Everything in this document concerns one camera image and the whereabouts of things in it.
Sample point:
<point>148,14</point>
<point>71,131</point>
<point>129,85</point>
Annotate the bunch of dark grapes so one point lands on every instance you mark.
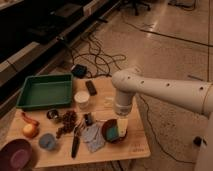
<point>69,121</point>

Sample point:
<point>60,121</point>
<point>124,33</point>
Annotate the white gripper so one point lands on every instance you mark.
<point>122,109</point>

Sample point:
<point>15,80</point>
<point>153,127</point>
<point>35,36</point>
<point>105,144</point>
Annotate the green plastic tray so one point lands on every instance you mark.
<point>46,91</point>

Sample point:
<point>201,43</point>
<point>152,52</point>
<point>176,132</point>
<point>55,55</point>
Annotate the small dark can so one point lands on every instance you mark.
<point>88,119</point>

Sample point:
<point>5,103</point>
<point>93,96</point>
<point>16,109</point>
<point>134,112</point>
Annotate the wooden table board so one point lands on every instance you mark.
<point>134,145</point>

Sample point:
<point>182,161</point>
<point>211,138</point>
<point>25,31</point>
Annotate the white plastic cup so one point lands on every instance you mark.
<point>82,99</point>

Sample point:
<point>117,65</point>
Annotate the black power adapter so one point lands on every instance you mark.
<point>79,71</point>

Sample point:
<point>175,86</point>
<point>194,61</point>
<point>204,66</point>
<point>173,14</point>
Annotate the black remote control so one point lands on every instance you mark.
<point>91,88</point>

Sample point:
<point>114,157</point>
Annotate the blue small bowl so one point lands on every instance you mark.
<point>47,142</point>

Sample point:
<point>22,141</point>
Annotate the black handled knife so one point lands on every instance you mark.
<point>76,141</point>

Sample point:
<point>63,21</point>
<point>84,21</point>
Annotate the small metal cup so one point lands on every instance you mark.
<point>53,115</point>

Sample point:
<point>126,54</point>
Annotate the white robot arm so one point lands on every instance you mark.
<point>196,96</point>

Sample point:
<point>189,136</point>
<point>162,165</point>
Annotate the red chili pepper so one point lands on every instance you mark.
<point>29,120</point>

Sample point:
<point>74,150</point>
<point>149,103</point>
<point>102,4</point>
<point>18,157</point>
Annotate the purple bowl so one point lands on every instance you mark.
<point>15,155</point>

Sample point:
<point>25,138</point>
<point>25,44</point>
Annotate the grey blue towel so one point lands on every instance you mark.
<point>93,138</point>

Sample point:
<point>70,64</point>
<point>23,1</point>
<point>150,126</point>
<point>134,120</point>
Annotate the dark bowl with teal sponge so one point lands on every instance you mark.
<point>110,133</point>

